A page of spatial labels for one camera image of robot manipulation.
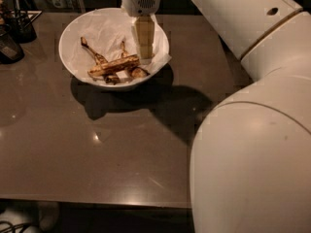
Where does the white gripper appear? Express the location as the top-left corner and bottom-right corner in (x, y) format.
(121, 0), (160, 65)

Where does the long spotted top banana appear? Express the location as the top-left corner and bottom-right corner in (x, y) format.
(87, 54), (140, 77)

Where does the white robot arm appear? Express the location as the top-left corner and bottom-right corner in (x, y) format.
(190, 0), (311, 233)

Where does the dark banana right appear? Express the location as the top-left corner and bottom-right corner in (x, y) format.
(121, 42), (149, 79)

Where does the dark banana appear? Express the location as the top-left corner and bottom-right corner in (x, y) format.
(121, 42), (149, 79)
(81, 37), (120, 84)

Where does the white ceramic bowl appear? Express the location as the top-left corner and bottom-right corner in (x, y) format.
(58, 7), (170, 92)

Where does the dark banana left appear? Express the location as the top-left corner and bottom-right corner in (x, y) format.
(81, 37), (120, 84)

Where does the white paper liner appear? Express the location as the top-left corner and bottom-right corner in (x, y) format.
(67, 7), (172, 85)

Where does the white object under table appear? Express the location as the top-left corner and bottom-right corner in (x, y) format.
(0, 201), (61, 233)

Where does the black wire utensil holder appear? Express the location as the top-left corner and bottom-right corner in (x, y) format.
(1, 0), (37, 44)

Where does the black cable under table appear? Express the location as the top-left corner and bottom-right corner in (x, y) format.
(0, 220), (39, 233)

